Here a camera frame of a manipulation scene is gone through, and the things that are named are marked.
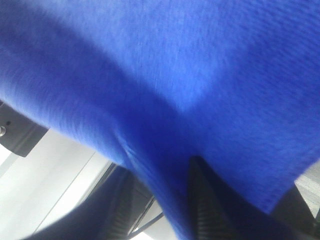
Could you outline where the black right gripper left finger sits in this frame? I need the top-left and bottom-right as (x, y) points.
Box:
(28, 166), (163, 240)

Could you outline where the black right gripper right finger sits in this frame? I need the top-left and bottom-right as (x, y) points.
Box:
(187, 156), (320, 240)

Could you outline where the blue microfiber towel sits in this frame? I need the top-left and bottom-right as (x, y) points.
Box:
(0, 0), (320, 240)

